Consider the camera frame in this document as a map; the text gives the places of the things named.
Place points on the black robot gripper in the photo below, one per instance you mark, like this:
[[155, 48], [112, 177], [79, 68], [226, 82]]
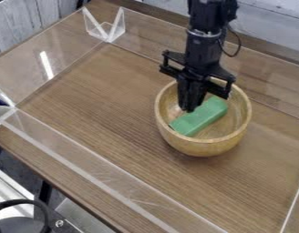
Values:
[[196, 69]]

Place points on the green rectangular block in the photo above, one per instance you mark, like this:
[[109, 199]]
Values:
[[191, 122]]

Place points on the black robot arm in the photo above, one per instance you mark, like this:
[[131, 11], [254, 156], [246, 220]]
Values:
[[210, 18]]

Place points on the light wooden bowl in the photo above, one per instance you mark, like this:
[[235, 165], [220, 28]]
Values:
[[220, 136]]

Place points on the black table leg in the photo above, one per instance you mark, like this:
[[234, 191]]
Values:
[[45, 192]]

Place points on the clear acrylic tray wall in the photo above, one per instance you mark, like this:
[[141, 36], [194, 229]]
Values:
[[80, 125]]

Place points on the clear acrylic corner bracket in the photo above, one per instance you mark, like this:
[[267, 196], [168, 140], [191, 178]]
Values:
[[105, 31]]

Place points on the grey metal base plate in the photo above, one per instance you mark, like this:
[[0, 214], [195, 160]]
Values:
[[81, 219]]

